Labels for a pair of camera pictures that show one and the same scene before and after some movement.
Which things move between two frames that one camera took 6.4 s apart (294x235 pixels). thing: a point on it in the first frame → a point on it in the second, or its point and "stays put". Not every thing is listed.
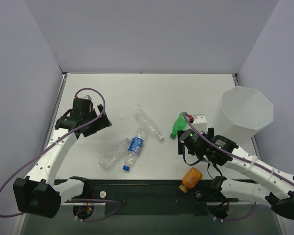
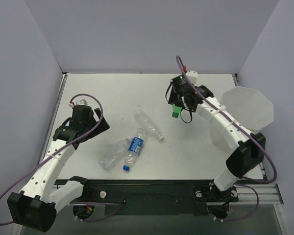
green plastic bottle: (181, 124) → (176, 110)
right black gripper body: (181, 141) → (176, 101)
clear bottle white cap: (148, 123) stays put
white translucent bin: (242, 112) stays put
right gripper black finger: (181, 145) → (174, 97)
